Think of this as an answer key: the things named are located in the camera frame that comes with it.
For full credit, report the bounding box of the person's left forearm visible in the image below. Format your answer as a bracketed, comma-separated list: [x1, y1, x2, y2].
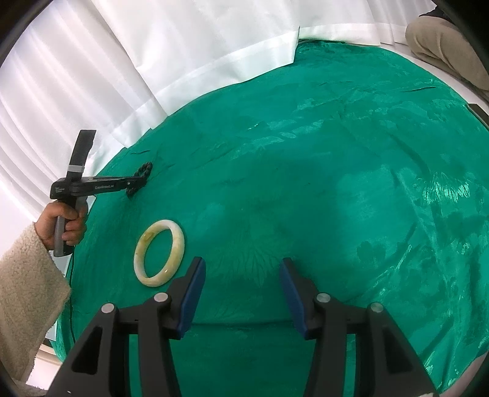
[0, 223, 72, 382]

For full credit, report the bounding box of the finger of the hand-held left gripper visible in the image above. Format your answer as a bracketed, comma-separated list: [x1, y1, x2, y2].
[121, 173, 148, 191]

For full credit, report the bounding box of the black bead bracelet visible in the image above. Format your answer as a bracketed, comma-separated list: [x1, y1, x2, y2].
[126, 162, 154, 198]

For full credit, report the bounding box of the person's beige trouser leg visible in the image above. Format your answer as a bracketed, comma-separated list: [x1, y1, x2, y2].
[405, 8, 489, 91]

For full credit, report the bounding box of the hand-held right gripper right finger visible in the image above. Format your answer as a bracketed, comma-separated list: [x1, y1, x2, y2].
[279, 257, 437, 397]

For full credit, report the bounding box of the white curtain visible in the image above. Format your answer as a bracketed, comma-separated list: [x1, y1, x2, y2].
[0, 0, 421, 247]

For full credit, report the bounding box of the black cable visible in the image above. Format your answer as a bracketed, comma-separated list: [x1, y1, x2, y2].
[66, 250, 78, 346]

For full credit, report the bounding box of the dark flat object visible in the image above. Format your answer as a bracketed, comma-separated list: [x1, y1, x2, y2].
[468, 103, 489, 127]

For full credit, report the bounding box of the person's left hand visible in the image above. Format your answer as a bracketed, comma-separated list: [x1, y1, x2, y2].
[34, 200, 88, 250]

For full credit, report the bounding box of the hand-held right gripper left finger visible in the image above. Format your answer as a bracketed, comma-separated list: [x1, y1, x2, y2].
[46, 257, 207, 397]

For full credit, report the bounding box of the white jade bangle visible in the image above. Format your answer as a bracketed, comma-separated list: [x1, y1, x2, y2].
[134, 219, 186, 287]

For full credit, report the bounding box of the green cloth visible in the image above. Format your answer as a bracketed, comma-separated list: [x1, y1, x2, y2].
[55, 38, 489, 396]

